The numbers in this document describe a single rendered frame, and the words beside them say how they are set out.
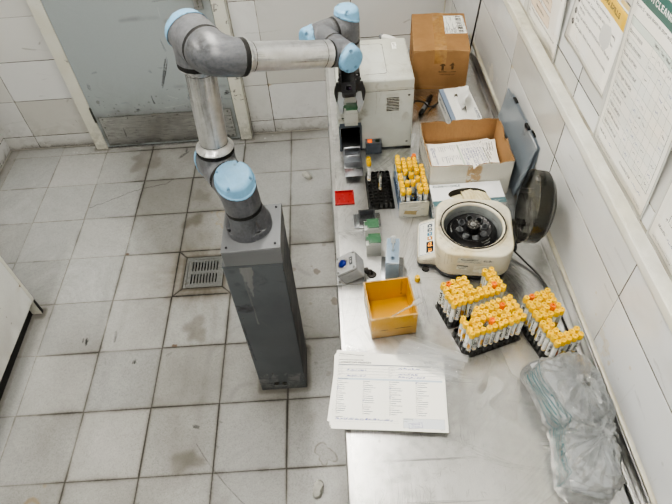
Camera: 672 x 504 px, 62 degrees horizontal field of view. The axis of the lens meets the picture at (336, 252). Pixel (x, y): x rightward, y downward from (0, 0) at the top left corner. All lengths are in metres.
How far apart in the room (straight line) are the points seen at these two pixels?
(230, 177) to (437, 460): 0.95
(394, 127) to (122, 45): 1.88
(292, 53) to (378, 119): 0.65
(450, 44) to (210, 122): 1.17
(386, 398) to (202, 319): 1.49
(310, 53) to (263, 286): 0.79
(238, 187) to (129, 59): 2.02
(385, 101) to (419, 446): 1.18
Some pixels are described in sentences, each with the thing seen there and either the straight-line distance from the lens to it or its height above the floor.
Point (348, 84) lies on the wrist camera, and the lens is 1.83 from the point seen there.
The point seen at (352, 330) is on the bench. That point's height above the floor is 0.87.
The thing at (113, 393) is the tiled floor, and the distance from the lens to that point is 2.77.
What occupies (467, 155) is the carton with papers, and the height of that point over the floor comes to 0.94.
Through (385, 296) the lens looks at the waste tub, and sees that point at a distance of 1.68.
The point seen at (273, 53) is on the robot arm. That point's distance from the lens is 1.52.
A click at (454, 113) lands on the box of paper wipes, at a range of 2.29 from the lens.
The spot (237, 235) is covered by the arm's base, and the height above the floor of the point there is 0.98.
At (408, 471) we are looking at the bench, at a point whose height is 0.88.
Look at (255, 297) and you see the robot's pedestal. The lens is 1.97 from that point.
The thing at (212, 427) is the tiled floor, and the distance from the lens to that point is 2.54.
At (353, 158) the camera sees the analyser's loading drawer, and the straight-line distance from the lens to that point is 2.06.
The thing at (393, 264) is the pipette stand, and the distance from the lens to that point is 1.66.
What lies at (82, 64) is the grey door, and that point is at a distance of 3.66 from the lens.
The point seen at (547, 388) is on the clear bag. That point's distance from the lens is 1.51.
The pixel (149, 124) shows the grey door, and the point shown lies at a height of 0.17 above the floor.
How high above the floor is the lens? 2.26
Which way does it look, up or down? 49 degrees down
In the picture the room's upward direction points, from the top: 5 degrees counter-clockwise
